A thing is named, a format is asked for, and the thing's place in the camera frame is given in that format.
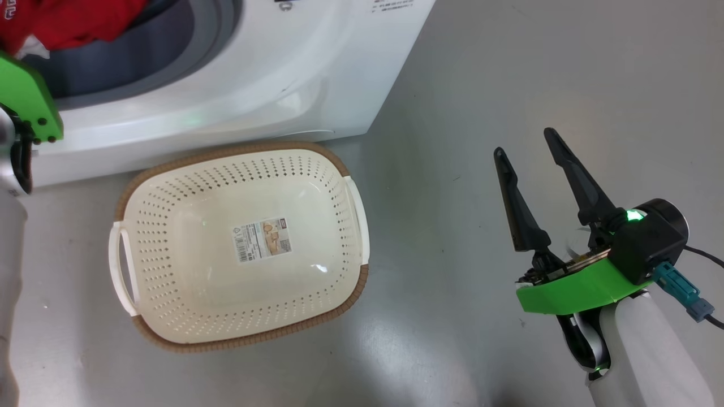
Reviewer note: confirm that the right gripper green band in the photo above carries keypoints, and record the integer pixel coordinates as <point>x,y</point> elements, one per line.
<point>571,291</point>

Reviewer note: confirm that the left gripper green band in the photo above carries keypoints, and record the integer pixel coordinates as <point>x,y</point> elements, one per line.
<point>22,96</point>

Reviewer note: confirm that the red basketball jersey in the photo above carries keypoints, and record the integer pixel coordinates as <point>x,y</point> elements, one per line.
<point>68,22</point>

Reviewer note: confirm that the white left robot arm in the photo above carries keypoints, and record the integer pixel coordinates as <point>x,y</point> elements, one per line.
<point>8,282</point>

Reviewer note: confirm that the white front-load washing machine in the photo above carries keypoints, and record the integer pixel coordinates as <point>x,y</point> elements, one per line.
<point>254,85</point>

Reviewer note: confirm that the cream perforated laundry basket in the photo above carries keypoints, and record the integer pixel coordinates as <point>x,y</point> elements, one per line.
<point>198,254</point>

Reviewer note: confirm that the paper product label sticker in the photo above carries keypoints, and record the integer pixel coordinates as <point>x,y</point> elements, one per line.
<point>261,240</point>

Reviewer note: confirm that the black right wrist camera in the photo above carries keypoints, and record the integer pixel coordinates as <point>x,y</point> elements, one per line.
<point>645,237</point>

